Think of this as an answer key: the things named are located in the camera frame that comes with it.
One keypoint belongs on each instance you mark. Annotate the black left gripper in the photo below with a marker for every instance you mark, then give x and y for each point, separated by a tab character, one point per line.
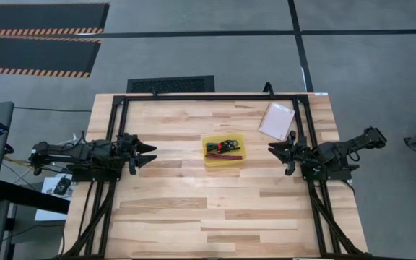
126	148

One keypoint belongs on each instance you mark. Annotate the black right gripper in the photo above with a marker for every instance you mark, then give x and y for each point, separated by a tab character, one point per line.
300	151

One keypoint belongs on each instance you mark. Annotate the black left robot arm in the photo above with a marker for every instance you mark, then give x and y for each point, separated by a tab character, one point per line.
85	150

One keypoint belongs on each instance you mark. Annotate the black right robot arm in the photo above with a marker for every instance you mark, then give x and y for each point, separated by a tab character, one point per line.
338	150

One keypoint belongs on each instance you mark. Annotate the yellow plastic bin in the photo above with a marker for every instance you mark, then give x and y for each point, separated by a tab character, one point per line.
222	163

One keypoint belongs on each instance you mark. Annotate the black floor vent grate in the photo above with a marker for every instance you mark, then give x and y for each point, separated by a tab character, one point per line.
170	85

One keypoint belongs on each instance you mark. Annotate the black handheld controller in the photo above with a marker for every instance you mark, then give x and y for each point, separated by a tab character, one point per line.
63	186

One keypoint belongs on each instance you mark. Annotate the white paper sheet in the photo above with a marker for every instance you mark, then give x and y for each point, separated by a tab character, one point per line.
49	213

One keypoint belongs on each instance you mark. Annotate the black desk bar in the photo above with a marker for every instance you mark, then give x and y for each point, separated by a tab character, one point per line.
31	196

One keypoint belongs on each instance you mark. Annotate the black hazard striped floor mat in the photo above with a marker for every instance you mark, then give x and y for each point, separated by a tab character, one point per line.
42	16
34	54

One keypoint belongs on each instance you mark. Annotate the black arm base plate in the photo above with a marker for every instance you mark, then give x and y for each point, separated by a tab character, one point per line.
96	176
327	176

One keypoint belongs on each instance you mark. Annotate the black metal table frame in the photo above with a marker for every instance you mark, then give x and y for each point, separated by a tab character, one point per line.
211	97

